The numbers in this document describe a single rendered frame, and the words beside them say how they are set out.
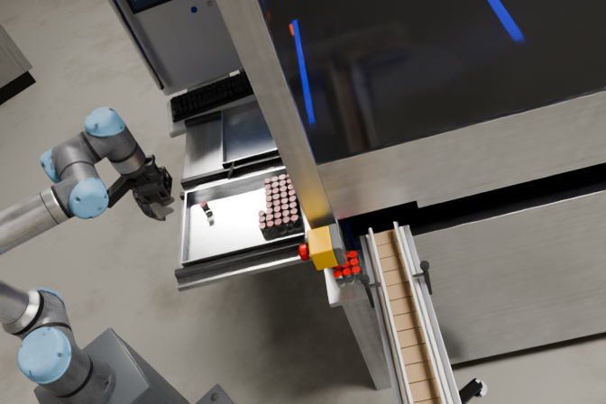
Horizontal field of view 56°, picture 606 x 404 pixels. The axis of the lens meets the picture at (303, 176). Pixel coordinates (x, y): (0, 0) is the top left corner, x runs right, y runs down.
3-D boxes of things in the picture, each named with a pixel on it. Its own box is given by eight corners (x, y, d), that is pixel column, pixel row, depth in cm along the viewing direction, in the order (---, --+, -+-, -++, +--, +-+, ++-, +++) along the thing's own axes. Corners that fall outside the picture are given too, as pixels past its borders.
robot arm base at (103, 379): (75, 430, 143) (52, 416, 136) (53, 389, 152) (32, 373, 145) (125, 387, 147) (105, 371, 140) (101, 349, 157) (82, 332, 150)
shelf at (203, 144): (320, 87, 197) (318, 82, 196) (353, 250, 149) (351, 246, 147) (188, 123, 203) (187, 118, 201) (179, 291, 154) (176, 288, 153)
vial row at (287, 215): (289, 183, 167) (285, 173, 164) (295, 232, 155) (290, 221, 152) (282, 185, 168) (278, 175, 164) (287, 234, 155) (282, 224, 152)
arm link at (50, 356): (51, 407, 138) (17, 384, 128) (41, 363, 147) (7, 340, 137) (96, 377, 140) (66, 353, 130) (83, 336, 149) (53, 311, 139)
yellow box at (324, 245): (342, 240, 140) (335, 222, 134) (346, 264, 135) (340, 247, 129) (312, 247, 140) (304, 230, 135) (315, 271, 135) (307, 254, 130)
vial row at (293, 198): (297, 181, 167) (293, 171, 164) (303, 229, 155) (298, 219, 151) (289, 183, 167) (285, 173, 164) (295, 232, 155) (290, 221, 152)
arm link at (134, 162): (105, 166, 129) (110, 142, 135) (115, 179, 132) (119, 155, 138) (136, 158, 128) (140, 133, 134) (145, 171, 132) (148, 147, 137)
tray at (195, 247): (298, 171, 170) (294, 164, 167) (306, 242, 152) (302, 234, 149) (189, 199, 174) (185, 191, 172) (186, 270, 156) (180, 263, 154)
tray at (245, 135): (320, 91, 192) (317, 83, 190) (331, 143, 174) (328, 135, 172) (224, 117, 196) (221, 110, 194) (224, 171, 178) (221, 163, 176)
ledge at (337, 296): (377, 251, 147) (375, 247, 145) (387, 295, 138) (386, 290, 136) (324, 263, 148) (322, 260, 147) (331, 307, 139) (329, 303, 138)
